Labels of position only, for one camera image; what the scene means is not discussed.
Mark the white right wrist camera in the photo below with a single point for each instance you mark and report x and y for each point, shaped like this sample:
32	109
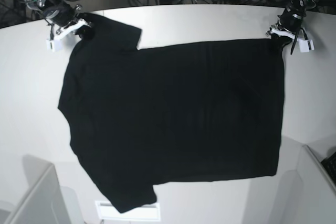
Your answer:
54	45

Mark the white partition panel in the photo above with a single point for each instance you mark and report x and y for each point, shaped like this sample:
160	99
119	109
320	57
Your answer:
305	194
42	203

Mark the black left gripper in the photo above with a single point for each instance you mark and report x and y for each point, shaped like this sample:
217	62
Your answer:
290	19

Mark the white table cable grommet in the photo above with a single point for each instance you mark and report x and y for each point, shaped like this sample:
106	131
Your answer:
145	213

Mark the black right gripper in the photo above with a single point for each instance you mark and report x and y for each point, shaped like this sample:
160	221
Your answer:
63	14

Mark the black keyboard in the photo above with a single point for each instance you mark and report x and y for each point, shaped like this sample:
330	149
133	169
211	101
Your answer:
329	164

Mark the white partition panel right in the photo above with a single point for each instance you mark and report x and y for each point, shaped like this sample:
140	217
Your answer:
305	194

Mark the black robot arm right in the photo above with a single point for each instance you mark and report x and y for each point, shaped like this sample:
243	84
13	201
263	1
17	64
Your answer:
56	32

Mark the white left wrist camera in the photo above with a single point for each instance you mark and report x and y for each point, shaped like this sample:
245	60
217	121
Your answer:
306	45

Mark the black T-shirt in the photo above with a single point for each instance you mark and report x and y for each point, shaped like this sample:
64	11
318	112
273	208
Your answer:
199	112

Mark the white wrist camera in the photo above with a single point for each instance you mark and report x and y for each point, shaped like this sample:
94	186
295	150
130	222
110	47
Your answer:
54	45
306	45

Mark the white partition panel left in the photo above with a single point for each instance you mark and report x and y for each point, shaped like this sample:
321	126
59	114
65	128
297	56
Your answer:
42	203

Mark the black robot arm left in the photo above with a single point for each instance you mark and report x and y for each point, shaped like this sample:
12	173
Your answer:
294	35

